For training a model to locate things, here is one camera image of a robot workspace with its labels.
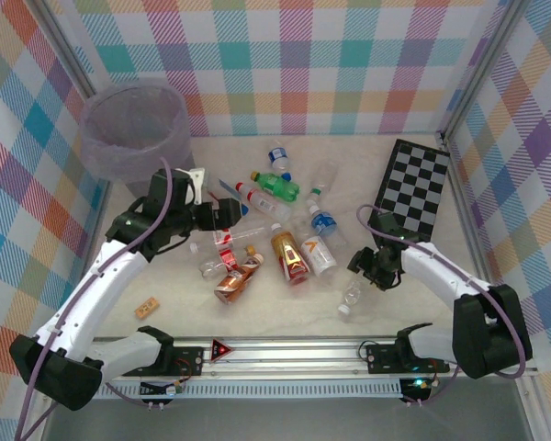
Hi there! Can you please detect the clear red label white cap bottle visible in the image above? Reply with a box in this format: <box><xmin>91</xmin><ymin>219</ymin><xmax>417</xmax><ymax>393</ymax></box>
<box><xmin>190</xmin><ymin>220</ymin><xmax>270</xmax><ymax>256</ymax></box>

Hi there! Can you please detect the clear crushed plastic bottle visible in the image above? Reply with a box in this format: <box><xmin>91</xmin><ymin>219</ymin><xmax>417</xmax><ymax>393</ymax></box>
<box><xmin>338</xmin><ymin>277</ymin><xmax>364</xmax><ymax>317</ymax></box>

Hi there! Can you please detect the white bottle with orange mark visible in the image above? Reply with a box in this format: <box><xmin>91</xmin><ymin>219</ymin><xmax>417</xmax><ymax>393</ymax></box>
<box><xmin>301</xmin><ymin>233</ymin><xmax>339</xmax><ymax>277</ymax></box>

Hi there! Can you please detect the clear red label orange cap bottle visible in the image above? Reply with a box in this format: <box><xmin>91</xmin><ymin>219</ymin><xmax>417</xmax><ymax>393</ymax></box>
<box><xmin>199</xmin><ymin>245</ymin><xmax>256</xmax><ymax>280</ymax></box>

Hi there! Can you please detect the blue label white cap bottle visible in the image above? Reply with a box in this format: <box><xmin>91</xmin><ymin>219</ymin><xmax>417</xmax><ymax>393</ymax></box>
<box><xmin>308</xmin><ymin>205</ymin><xmax>349</xmax><ymax>249</ymax></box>

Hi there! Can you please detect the brown coffee drink bottle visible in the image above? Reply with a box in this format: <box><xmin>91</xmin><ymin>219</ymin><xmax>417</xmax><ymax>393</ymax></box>
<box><xmin>213</xmin><ymin>252</ymin><xmax>265</xmax><ymax>305</ymax></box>

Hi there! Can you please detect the gold and red bottle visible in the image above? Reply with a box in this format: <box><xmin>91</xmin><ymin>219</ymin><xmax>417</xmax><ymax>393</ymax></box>
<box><xmin>269</xmin><ymin>222</ymin><xmax>311</xmax><ymax>287</ymax></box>

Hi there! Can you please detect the clear bottle with green ring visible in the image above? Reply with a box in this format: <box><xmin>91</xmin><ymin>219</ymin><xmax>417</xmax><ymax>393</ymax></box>
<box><xmin>304</xmin><ymin>159</ymin><xmax>340</xmax><ymax>208</ymax></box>

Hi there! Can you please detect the translucent purple waste bin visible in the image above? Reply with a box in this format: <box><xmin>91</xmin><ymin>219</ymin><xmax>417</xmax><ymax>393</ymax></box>
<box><xmin>80</xmin><ymin>80</ymin><xmax>197</xmax><ymax>198</ymax></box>

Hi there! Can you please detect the white bottle with red cap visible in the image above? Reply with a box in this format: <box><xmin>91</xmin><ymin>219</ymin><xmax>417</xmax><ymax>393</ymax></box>
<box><xmin>235</xmin><ymin>181</ymin><xmax>293</xmax><ymax>224</ymax></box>

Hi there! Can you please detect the green plastic bottle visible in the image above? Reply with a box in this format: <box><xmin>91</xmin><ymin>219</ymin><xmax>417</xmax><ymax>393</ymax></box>
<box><xmin>250</xmin><ymin>170</ymin><xmax>301</xmax><ymax>203</ymax></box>

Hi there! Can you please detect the small blue label bottle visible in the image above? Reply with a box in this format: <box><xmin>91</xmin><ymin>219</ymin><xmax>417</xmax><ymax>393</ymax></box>
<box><xmin>267</xmin><ymin>145</ymin><xmax>291</xmax><ymax>170</ymax></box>

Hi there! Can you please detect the black and grey checkerboard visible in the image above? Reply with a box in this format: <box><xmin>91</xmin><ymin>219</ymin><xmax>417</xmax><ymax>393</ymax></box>
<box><xmin>374</xmin><ymin>138</ymin><xmax>452</xmax><ymax>240</ymax></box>

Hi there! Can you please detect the small wooden block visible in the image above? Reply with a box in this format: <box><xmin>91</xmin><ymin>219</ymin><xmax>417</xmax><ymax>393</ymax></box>
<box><xmin>134</xmin><ymin>297</ymin><xmax>161</xmax><ymax>321</ymax></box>

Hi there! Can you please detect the small green circuit board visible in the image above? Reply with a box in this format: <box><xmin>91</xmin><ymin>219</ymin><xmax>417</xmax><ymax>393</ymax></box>
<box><xmin>399</xmin><ymin>376</ymin><xmax>432</xmax><ymax>394</ymax></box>
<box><xmin>140</xmin><ymin>379</ymin><xmax>186</xmax><ymax>399</ymax></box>

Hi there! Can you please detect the red triangle warning sticker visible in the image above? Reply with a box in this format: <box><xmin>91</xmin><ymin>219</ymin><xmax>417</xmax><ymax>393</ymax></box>
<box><xmin>209</xmin><ymin>338</ymin><xmax>234</xmax><ymax>363</ymax></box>

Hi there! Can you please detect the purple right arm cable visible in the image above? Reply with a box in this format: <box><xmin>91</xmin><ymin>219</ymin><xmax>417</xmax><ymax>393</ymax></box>
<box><xmin>355</xmin><ymin>204</ymin><xmax>532</xmax><ymax>410</ymax></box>

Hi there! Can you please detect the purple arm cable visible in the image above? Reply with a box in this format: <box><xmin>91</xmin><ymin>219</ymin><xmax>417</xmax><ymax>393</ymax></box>
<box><xmin>13</xmin><ymin>156</ymin><xmax>174</xmax><ymax>440</ymax></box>
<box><xmin>355</xmin><ymin>204</ymin><xmax>532</xmax><ymax>410</ymax></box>

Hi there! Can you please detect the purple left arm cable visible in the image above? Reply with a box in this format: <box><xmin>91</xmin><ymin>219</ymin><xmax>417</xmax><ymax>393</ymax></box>
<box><xmin>13</xmin><ymin>156</ymin><xmax>174</xmax><ymax>440</ymax></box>

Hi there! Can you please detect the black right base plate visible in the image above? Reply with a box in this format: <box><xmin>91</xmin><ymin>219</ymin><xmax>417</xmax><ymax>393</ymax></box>
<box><xmin>365</xmin><ymin>345</ymin><xmax>451</xmax><ymax>374</ymax></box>

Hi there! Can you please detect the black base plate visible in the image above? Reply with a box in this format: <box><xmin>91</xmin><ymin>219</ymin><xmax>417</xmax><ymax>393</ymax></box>
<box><xmin>365</xmin><ymin>345</ymin><xmax>451</xmax><ymax>374</ymax></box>
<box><xmin>169</xmin><ymin>345</ymin><xmax>207</xmax><ymax>378</ymax></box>

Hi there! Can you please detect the aluminium frame side rail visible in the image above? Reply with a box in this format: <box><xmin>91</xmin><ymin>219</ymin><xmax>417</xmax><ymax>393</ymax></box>
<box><xmin>442</xmin><ymin>136</ymin><xmax>493</xmax><ymax>282</ymax></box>

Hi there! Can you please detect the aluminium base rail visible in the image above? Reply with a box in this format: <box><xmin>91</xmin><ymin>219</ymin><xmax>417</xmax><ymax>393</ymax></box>
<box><xmin>91</xmin><ymin>336</ymin><xmax>460</xmax><ymax>380</ymax></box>

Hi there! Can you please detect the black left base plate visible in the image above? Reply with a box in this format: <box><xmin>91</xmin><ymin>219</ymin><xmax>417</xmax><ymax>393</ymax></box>
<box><xmin>169</xmin><ymin>345</ymin><xmax>207</xmax><ymax>378</ymax></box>

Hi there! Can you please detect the white slotted cable duct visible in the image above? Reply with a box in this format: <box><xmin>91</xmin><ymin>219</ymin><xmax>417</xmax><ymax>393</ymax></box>
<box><xmin>94</xmin><ymin>379</ymin><xmax>403</xmax><ymax>400</ymax></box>

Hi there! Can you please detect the aluminium frame post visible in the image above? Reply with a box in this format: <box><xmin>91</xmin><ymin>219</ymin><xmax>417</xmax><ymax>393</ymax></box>
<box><xmin>438</xmin><ymin>0</ymin><xmax>529</xmax><ymax>143</ymax></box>
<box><xmin>34</xmin><ymin>0</ymin><xmax>97</xmax><ymax>105</ymax></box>

